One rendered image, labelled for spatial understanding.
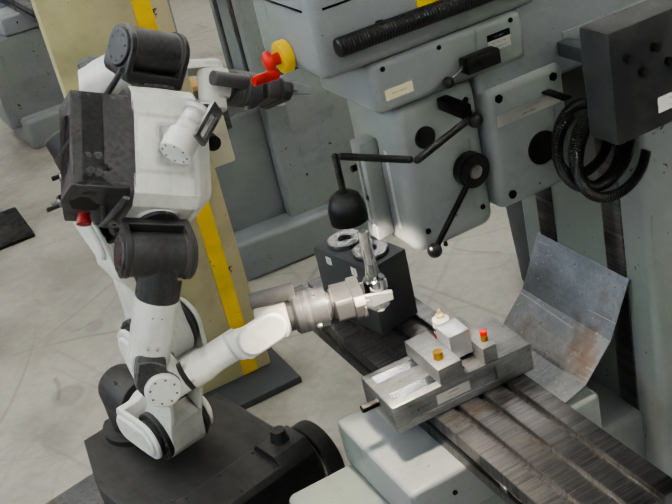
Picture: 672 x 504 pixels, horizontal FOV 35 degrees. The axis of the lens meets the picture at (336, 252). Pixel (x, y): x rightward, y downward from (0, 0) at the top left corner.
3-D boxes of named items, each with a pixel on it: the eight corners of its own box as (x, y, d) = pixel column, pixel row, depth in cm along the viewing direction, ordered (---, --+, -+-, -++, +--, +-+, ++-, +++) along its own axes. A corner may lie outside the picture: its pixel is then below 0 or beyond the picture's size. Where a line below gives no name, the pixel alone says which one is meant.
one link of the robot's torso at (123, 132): (40, 261, 231) (77, 213, 200) (38, 113, 239) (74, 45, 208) (174, 266, 244) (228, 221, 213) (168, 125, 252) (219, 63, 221)
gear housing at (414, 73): (379, 118, 194) (369, 66, 189) (319, 89, 214) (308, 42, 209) (529, 58, 205) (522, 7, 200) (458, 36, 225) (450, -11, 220)
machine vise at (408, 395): (398, 435, 228) (388, 393, 223) (366, 402, 241) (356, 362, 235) (534, 369, 238) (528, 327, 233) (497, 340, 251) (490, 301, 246)
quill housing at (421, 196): (420, 259, 211) (390, 109, 197) (369, 226, 228) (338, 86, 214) (499, 223, 218) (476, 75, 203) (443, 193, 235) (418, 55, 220)
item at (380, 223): (379, 240, 216) (358, 145, 206) (369, 233, 219) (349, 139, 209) (396, 232, 217) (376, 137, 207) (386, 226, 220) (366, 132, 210)
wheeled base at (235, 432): (64, 499, 313) (26, 408, 298) (207, 406, 340) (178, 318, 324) (182, 604, 267) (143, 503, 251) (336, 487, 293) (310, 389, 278)
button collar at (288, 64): (289, 77, 193) (281, 45, 190) (275, 70, 198) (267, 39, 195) (299, 73, 194) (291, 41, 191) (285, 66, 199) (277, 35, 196)
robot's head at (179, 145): (151, 154, 212) (165, 138, 204) (174, 114, 216) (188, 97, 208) (180, 171, 213) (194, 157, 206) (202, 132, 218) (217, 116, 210)
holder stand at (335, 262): (382, 336, 263) (366, 265, 253) (327, 309, 279) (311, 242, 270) (418, 313, 269) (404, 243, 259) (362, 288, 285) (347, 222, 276)
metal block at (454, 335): (453, 360, 233) (448, 338, 230) (439, 349, 238) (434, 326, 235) (473, 351, 235) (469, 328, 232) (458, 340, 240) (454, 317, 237)
